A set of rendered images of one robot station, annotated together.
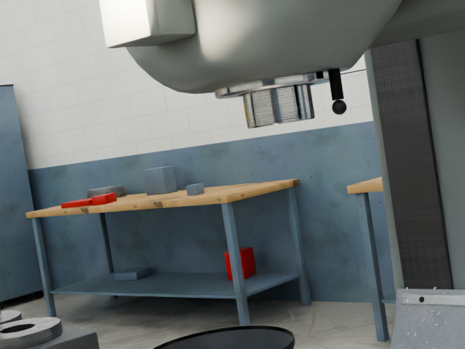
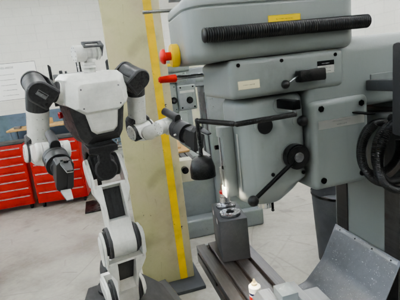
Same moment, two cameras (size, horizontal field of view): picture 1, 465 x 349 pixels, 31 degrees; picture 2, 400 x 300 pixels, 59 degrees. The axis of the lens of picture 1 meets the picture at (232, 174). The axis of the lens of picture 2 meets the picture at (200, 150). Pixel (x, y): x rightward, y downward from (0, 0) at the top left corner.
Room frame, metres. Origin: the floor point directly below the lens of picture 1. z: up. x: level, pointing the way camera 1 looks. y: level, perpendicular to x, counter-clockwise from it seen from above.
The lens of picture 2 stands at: (-0.39, -0.45, 1.71)
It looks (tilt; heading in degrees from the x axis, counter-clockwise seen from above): 12 degrees down; 33
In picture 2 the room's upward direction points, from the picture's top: 7 degrees counter-clockwise
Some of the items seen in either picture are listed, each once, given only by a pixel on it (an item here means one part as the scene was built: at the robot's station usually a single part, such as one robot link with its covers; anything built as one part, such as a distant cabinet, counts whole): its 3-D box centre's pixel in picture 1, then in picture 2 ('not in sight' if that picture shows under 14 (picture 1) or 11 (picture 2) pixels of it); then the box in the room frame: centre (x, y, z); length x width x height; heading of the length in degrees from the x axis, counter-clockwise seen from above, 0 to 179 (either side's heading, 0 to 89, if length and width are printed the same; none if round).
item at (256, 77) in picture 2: not in sight; (268, 74); (0.62, -0.07, 1.68); 0.34 x 0.24 x 0.10; 138
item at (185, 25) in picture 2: not in sight; (256, 28); (0.60, -0.05, 1.81); 0.47 x 0.26 x 0.16; 138
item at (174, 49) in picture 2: not in sight; (174, 55); (0.42, 0.12, 1.76); 0.06 x 0.02 x 0.06; 48
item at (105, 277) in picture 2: not in sight; (122, 284); (0.75, 0.85, 0.68); 0.21 x 0.20 x 0.13; 59
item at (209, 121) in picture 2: not in sight; (217, 122); (0.39, -0.01, 1.58); 0.17 x 0.01 x 0.01; 66
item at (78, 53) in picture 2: not in sight; (86, 56); (0.69, 0.76, 1.83); 0.10 x 0.07 x 0.09; 159
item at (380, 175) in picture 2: not in sight; (384, 150); (0.65, -0.37, 1.45); 0.18 x 0.16 x 0.21; 138
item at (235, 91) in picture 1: (275, 84); not in sight; (0.59, -0.04, 1.31); 0.09 x 0.09 x 0.01
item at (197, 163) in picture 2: not in sight; (202, 165); (0.43, 0.08, 1.45); 0.07 x 0.07 x 0.06
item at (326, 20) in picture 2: not in sight; (290, 28); (0.52, -0.17, 1.79); 0.45 x 0.04 x 0.04; 138
